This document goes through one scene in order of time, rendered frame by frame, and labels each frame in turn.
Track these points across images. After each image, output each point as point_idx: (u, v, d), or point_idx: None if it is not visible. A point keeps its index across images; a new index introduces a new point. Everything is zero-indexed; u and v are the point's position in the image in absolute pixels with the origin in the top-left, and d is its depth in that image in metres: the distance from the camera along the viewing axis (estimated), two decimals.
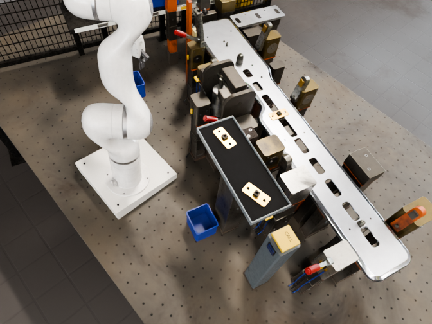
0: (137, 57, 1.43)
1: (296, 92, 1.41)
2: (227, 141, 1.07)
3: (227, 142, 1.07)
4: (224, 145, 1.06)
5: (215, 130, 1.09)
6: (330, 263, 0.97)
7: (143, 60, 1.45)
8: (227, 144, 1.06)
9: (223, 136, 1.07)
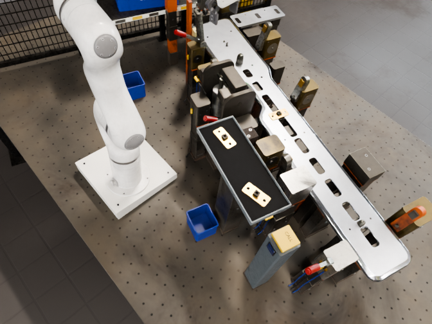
0: None
1: (296, 92, 1.41)
2: (227, 141, 1.07)
3: (227, 142, 1.07)
4: (224, 145, 1.06)
5: (215, 130, 1.09)
6: (330, 263, 0.97)
7: (209, 7, 1.00)
8: (227, 144, 1.06)
9: (223, 136, 1.07)
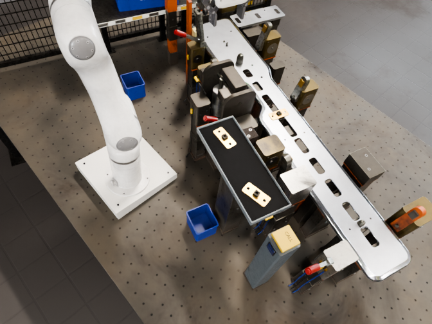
0: None
1: (296, 92, 1.41)
2: (227, 141, 1.07)
3: (227, 142, 1.07)
4: (224, 145, 1.06)
5: (215, 130, 1.09)
6: (330, 263, 0.97)
7: (207, 5, 0.91)
8: (227, 144, 1.06)
9: (223, 136, 1.07)
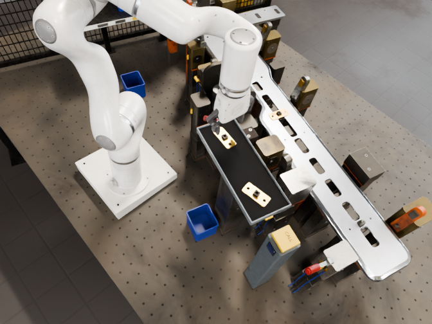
0: (214, 111, 0.96)
1: (296, 92, 1.41)
2: (227, 141, 1.07)
3: (227, 142, 1.07)
4: (224, 145, 1.06)
5: None
6: (330, 263, 0.97)
7: None
8: (227, 144, 1.06)
9: (223, 136, 1.07)
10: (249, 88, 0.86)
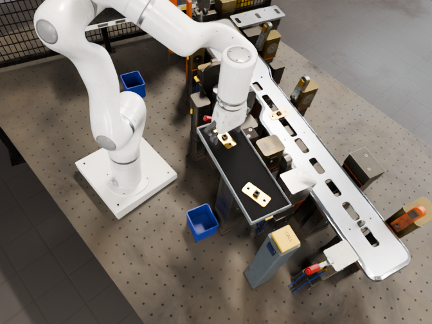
0: None
1: (296, 92, 1.41)
2: (227, 141, 1.07)
3: (227, 142, 1.07)
4: (224, 145, 1.06)
5: (215, 130, 1.09)
6: (330, 263, 0.97)
7: None
8: (227, 144, 1.06)
9: (223, 136, 1.07)
10: (245, 101, 0.90)
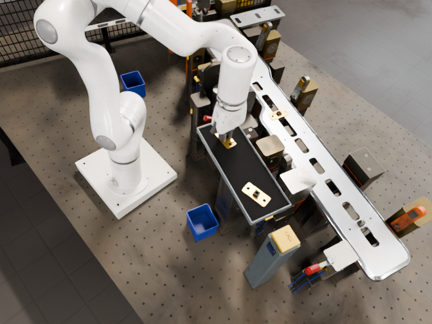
0: (212, 123, 1.00)
1: (296, 92, 1.41)
2: (227, 141, 1.07)
3: (227, 142, 1.07)
4: (224, 145, 1.06)
5: None
6: (330, 263, 0.97)
7: None
8: (227, 144, 1.06)
9: None
10: (245, 101, 0.90)
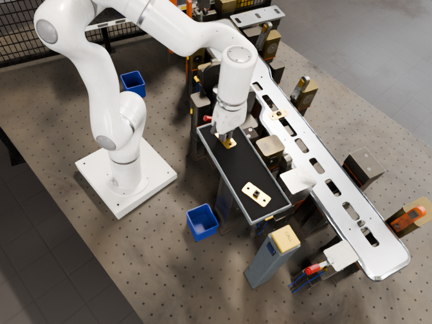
0: (212, 123, 1.00)
1: (296, 92, 1.41)
2: (227, 141, 1.07)
3: (227, 142, 1.07)
4: (224, 145, 1.06)
5: None
6: (330, 263, 0.97)
7: None
8: (227, 144, 1.06)
9: None
10: (245, 101, 0.90)
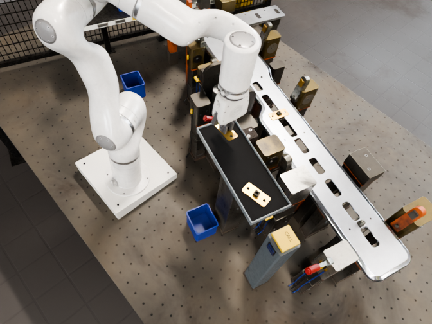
0: (213, 113, 0.96)
1: (296, 92, 1.41)
2: (228, 133, 1.03)
3: (229, 134, 1.03)
4: (225, 137, 1.02)
5: None
6: (330, 263, 0.97)
7: None
8: (228, 135, 1.03)
9: None
10: (247, 90, 0.87)
